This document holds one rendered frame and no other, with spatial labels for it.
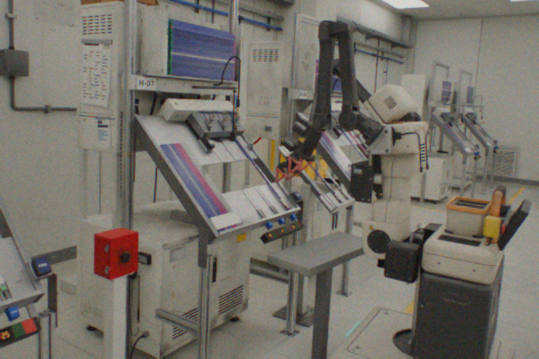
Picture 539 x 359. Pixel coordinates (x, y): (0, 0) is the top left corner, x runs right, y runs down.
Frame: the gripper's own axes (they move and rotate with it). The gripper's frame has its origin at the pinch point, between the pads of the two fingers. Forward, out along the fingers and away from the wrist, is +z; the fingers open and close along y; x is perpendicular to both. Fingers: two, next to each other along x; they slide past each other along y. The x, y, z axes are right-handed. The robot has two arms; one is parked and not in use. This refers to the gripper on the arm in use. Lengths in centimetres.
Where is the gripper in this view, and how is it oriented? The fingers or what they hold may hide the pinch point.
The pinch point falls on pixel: (281, 179)
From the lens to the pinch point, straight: 237.3
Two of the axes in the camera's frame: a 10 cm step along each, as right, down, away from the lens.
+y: -5.7, 0.7, -8.2
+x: 6.6, 6.4, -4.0
